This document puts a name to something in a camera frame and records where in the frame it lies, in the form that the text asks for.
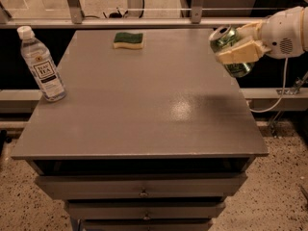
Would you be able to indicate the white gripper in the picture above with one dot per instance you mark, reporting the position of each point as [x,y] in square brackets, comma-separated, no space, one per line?
[281,33]

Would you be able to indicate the green soda can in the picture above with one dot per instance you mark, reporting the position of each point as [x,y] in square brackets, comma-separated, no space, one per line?
[224,41]

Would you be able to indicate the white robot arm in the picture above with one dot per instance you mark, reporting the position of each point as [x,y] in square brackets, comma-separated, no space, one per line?
[305,29]

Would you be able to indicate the green and yellow sponge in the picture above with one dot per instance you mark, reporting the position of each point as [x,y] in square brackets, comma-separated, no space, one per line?
[128,40]

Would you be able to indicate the grey drawer cabinet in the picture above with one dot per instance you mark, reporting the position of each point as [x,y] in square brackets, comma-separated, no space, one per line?
[167,109]

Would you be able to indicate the top grey drawer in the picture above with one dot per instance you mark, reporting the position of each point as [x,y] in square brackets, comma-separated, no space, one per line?
[140,186]

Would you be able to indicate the grey drawer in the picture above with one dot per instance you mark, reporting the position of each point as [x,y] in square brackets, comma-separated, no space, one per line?
[140,186]
[151,225]
[145,210]

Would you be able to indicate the grey metal railing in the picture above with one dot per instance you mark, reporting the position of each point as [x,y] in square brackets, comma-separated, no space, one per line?
[100,14]

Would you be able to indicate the clear tea water bottle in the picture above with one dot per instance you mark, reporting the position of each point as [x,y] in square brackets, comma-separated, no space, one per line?
[40,63]

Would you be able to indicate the middle grey drawer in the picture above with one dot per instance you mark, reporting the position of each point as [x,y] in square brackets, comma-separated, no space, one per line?
[145,210]

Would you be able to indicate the bottom grey drawer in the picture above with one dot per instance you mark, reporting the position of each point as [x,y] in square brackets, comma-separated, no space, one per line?
[151,225]

